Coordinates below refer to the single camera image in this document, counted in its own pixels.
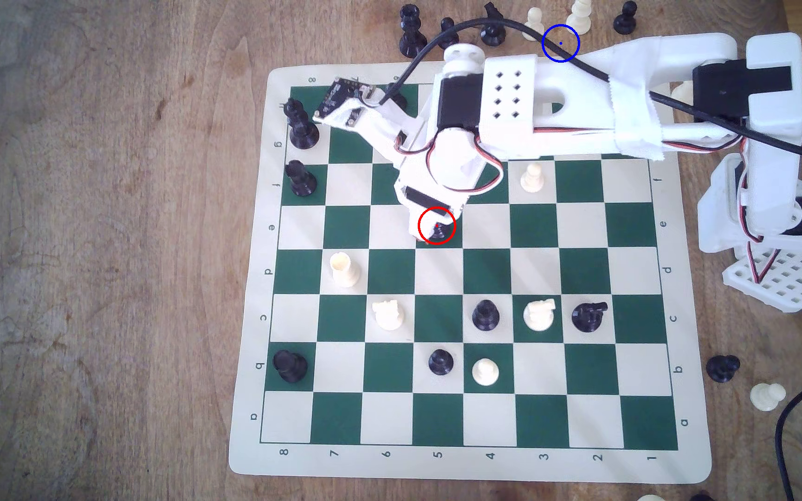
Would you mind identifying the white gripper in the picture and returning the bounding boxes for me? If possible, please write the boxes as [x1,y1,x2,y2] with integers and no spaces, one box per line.
[373,111,508,242]

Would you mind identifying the green and cream chess mat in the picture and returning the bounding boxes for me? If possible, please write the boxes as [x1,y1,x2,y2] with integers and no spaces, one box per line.
[228,61,713,484]

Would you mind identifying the white rook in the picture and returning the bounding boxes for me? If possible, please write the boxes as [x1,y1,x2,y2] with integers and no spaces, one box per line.
[329,252,361,288]

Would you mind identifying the white knight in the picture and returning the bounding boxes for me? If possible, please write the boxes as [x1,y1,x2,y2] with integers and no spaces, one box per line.
[523,298,556,332]
[372,299,405,331]

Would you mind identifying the black rook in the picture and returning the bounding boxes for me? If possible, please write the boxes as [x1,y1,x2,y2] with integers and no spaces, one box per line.
[284,160,317,197]
[273,349,309,384]

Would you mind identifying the black king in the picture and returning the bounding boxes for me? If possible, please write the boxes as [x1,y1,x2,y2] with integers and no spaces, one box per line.
[283,97,320,150]

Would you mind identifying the black knight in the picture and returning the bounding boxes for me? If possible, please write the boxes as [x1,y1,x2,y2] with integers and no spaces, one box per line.
[480,2,507,47]
[571,301,609,334]

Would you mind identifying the white cloth tape wrap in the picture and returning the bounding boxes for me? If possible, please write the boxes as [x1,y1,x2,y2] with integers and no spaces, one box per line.
[610,38,670,161]

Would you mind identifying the camera circuit board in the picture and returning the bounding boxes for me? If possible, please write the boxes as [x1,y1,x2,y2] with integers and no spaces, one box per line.
[312,77,379,131]

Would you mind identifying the white perforated base plate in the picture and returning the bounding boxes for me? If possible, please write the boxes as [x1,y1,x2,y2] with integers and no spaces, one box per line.
[721,247,802,314]

